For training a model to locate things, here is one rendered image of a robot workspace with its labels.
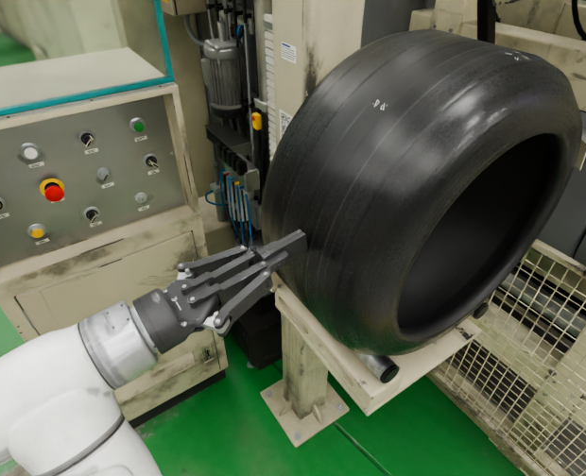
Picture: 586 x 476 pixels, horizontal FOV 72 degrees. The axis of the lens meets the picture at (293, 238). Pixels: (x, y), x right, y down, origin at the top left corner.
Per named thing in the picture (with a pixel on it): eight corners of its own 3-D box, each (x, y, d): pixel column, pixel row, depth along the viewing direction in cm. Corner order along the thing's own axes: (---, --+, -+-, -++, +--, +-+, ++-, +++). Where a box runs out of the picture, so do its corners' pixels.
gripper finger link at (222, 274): (191, 311, 53) (187, 304, 54) (263, 268, 57) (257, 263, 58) (182, 292, 50) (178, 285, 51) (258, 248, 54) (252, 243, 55)
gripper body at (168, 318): (145, 335, 44) (220, 293, 47) (122, 288, 49) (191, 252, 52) (167, 369, 49) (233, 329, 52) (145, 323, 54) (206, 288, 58)
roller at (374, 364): (283, 280, 100) (283, 266, 97) (298, 273, 102) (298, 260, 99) (381, 388, 78) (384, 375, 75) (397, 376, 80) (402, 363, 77)
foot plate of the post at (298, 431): (260, 394, 171) (259, 388, 168) (311, 363, 182) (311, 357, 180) (295, 448, 154) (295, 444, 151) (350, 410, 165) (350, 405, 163)
